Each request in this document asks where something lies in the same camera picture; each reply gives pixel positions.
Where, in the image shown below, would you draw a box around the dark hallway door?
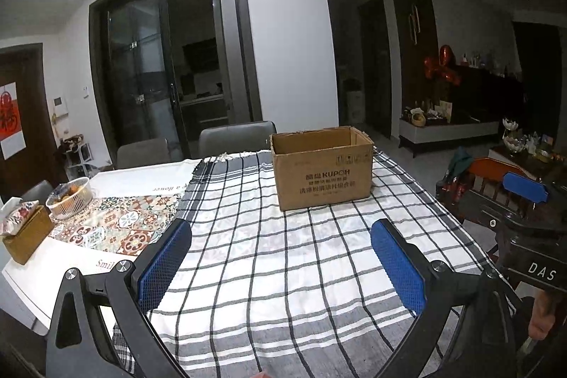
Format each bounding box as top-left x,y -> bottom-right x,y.
358,0 -> 393,140

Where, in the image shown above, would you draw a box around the black white checked tablecloth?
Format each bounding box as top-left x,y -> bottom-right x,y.
111,150 -> 520,378

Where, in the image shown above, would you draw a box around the large grey dining chair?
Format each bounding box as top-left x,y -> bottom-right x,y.
198,120 -> 278,159

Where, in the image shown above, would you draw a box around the dark tall cabinet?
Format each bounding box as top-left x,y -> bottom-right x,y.
387,0 -> 453,127

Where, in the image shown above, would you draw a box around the patterned table runner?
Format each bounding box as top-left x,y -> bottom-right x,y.
48,192 -> 187,258

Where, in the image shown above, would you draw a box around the dark framed sliding glass door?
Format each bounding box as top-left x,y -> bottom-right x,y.
89,0 -> 263,167

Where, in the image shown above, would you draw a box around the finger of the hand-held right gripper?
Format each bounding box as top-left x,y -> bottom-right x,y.
481,171 -> 550,229

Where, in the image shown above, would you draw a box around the white wire fruit basket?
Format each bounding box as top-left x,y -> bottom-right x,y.
45,176 -> 95,221

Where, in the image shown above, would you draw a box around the white shoe rack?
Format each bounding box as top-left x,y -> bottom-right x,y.
60,134 -> 96,179

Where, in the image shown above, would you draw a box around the white lettered table mat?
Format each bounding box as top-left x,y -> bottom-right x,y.
2,159 -> 203,337

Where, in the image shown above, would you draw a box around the red foil balloons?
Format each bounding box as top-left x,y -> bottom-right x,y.
423,44 -> 462,85

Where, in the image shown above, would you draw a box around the wooden tissue box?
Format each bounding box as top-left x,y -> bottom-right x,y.
0,197 -> 55,266

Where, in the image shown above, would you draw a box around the brown wooden door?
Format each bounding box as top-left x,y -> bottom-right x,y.
0,43 -> 67,202

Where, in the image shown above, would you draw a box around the red white door poster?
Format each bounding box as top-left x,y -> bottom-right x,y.
0,82 -> 26,160

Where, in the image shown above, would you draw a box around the brown wooden chair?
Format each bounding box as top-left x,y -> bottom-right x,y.
436,157 -> 551,255

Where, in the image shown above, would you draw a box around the brown cardboard box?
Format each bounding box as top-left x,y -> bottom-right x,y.
270,126 -> 375,212

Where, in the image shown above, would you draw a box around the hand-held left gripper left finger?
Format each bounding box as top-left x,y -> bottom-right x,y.
46,219 -> 192,378

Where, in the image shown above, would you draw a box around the silver refrigerator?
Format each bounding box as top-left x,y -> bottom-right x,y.
212,0 -> 249,124

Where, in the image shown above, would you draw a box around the person's right hand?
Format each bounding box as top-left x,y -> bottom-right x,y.
529,293 -> 555,342

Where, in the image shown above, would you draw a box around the green cloth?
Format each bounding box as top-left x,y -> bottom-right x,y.
447,146 -> 474,180

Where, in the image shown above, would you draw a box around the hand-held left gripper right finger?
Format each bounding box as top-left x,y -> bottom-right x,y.
370,219 -> 517,378

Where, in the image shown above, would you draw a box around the dark side table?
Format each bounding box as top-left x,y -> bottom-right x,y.
487,142 -> 567,185

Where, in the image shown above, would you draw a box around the small grey dining chair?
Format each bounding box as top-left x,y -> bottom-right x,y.
116,137 -> 172,170

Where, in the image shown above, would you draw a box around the lotus shaped ornament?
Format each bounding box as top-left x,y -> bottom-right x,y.
502,118 -> 526,153

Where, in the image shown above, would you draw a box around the white dark sideboard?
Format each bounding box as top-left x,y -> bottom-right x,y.
399,66 -> 526,159

